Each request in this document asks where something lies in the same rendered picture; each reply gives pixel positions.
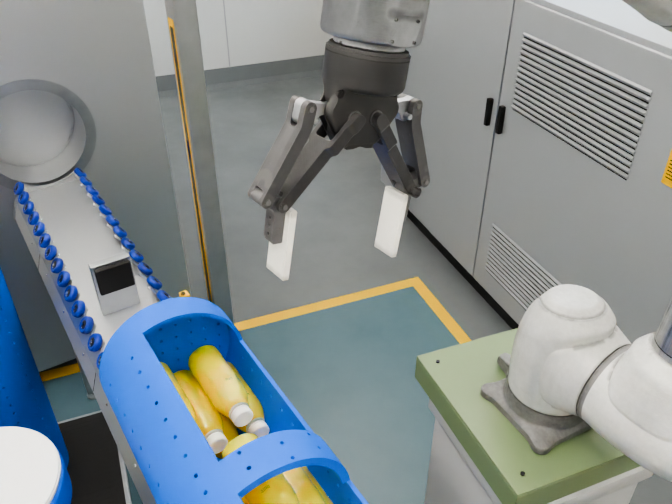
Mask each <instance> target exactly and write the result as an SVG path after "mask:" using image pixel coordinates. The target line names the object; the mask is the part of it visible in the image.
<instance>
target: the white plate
mask: <svg viewBox="0 0 672 504"><path fill-rule="evenodd" d="M60 477H61V461H60V457H59V454H58V451H57V449H56V447H55V446H54V444H53V443H52V442H51V441H50V440H49V439H48V438H47V437H46V436H44V435H43V434H41V433H39V432H37V431H34V430H32V429H28V428H23V427H0V504H50V502H51V501H52V499H53V497H54V495H55V493H56V491H57V488H58V485H59V482H60Z"/></svg>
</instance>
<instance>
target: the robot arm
mask: <svg viewBox="0 0 672 504"><path fill-rule="evenodd" d="M622 1H623V2H625V3H626V4H628V5H629V6H631V7H632V8H633V9H635V10H636V11H637V12H639V13H640V14H641V15H642V16H643V17H644V18H646V19H647V20H648V21H650V22H652V23H654V24H657V25H659V26H660V27H662V28H664V29H665V30H667V31H669V32H672V0H622ZM429 3H430V0H323V4H322V12H321V20H320V27H321V29H322V31H324V32H325V33H328V34H330V35H333V36H334V37H333V38H330V39H329V40H328V41H327V42H326V45H325V53H324V60H323V68H322V80H323V85H324V91H323V94H322V96H321V98H320V100H319V101H314V100H307V99H305V98H303V97H300V96H298V95H294V96H292V97H291V99H290V102H289V106H288V111H287V116H286V120H285V122H284V124H283V126H282V128H281V130H280V132H279V134H278V136H277V137H276V139H275V141H274V143H273V145H272V147H271V149H270V151H269V153H268V154H267V156H266V158H265V160H264V162H263V164H262V166H261V168H260V170H259V171H258V173H257V175H256V177H255V179H254V181H253V183H252V185H251V187H250V188H249V190H248V197H249V198H250V199H252V200H253V201H254V202H256V203H257V204H258V205H260V206H261V207H263V208H264V209H266V218H265V228H264V236H265V239H267V240H268V241H269V248H268V257H267V266H266V267H267V268H268V269H269V270H270V271H272V272H273V273H274V274H275V275H276V276H278V277H279V278H280V279H281V280H282V281H285V280H288V279H289V272H290V264H291V256H292V249H293V241H294V233H295V225H296V217H297V211H296V210H294V209H293V208H291V207H292V205H293V204H294V203H295V202H296V200H297V199H298V198H299V197H300V195H301V194H302V193H303V192H304V191H305V189H306V188H307V187H308V186H309V184H310V183H311V182H312V181H313V179H314V178H315V177H316V176H317V174H318V173H319V172H320V171H321V169H322V168H323V167H324V166H325V164H326V163H327V162H328V161H329V159H330V158H331V157H333V156H337V155H338V154H339V153H340V152H341V150H342V149H343V148H344V149H346V150H350V149H355V148H358V147H364V148H373V149H374V151H375V153H376V155H377V156H378V158H379V160H380V162H381V164H382V166H383V168H384V170H385V172H386V174H387V176H388V177H389V179H390V181H391V183H392V185H393V186H394V187H395V188H394V187H392V186H386V187H385V191H384V196H383V202H382V207H381V212H380V218H379V223H378V228H377V234H376V239H375V244H374V246H375V247H376V248H378V249H379V250H381V251H382V252H384V253H385V254H387V255H388V256H390V257H391V258H392V257H395V256H396V255H397V250H398V245H399V240H400V235H401V230H402V225H403V222H405V220H406V218H407V214H408V208H409V205H410V200H411V196H412V197H414V198H418V197H419V196H420V194H421V191H422V190H421V188H419V187H423V188H425V187H427V186H428V185H429V183H430V176H429V170H428V164H427V157H426V151H425V145H424V139H423V133H422V127H421V115H422V107H423V103H422V101H421V100H419V99H417V98H414V97H411V96H409V95H406V94H403V93H402V92H403V91H404V89H405V86H406V80H407V75H408V69H409V64H410V59H411V55H410V54H409V51H407V50H406V49H405V48H406V47H416V46H418V45H420V44H421V42H422V40H423V34H424V29H425V24H426V19H427V14H428V9H429ZM401 93H402V94H401ZM399 94H400V95H399ZM397 95H399V96H398V97H397ZM318 117H319V118H320V120H321V121H320V122H319V120H318ZM394 118H395V122H396V128H397V133H398V138H399V144H400V149H401V154H402V156H401V154H400V151H399V149H398V147H397V145H396V144H397V140H396V138H395V136H394V133H393V131H392V129H391V127H390V124H391V122H392V121H393V120H394ZM318 122H319V123H318ZM317 124H318V125H317ZM313 125H317V126H316V127H315V128H314V130H313V131H312V128H313ZM311 131H312V132H311ZM327 135H328V137H329V139H330V141H329V140H327V139H325V137H326V136H327ZM308 138H309V141H308V143H307V144H306V142H307V140H308ZM305 144H306V145H305ZM282 195H283V196H282ZM281 196H282V197H281ZM497 363H498V365H499V366H500V368H501V369H502V370H503V372H504V373H505V375H506V378H504V379H502V380H499V381H497V382H492V383H486V384H483V385H482V387H481V391H480V394H481V396H482V397H483V398H485V399H486V400H488V401H489V402H491V403H492V404H493V405H494V406H495V407H496V408H497V409H498V410H499V411H500V412H501V413H502V414H503V415H504V416H505V417H506V418H507V419H508V420H509V422H510V423H511V424H512V425H513V426H514V427H515V428H516V429H517V430H518V431H519V432H520V433H521V434H522V435H523V436H524V437H525V438H526V440H527V441H528V443H529V445H530V447H531V448H532V450H533V451H534V452H535V453H537V454H539V455H546V454H548V453H549V452H550V450H551V449H552V448H553V447H555V446H556V445H558V444H560V443H563V442H565V441H567V440H569V439H571V438H573V437H575V436H577V435H579V434H581V433H583V432H585V431H587V430H590V429H592V428H593V429H594V430H595V431H596V432H597V433H598V434H599V435H600V436H602V437H603V438H604V439H605V440H606V441H608V442H609V443H610V444H611V445H613V446H614V447H615V448H616V449H618V450H619V451H620V452H622V453H623V454H625V455H626V456H627V457H629V458H630V459H631V460H633V461H634V462H636V463H637V464H639V465H640V466H642V467H643V468H645V469H646V470H648V471H650V472H652V473H654V474H655V475H657V476H660V477H662V478H664V479H666V480H668V481H671V482H672V297H671V299H670V302H669V304H668V306H667V309H666V311H665V313H664V315H663V318H662V320H661V322H660V325H659V327H658V329H657V331H656V332H653V333H650V334H647V335H644V336H642V337H640V338H638V339H636V340H635V341H634V342H633V344H631V343H630V341H629V340H628V339H627V338H626V336H625V335H624V334H623V333H622V331H621V330H620V329H619V328H618V326H617V325H616V318H615V315H614V313H613V312H612V310H611V309H610V307H609V306H608V304H607V303H606V302H605V300H604V299H602V298H601V297H600V296H599V295H597V294H596V293H594V292H593V291H591V290H590V289H587V288H585V287H582V286H578V285H571V284H565V285H558V286H555V287H552V288H551V289H549V290H548V291H546V292H545V293H544V294H542V295H541V296H540V297H539V298H537V299H536V300H534V301H533V302H532V304H531V305H530V306H529V308H528V309H527V311H526V312H525V314H524V316H523V318H522V320H521V322H520V324H519V327H518V330H517V333H516V336H515V340H514V343H513V348H512V353H511V355H509V354H508V353H503V354H500V356H499V357H498V359H497Z"/></svg>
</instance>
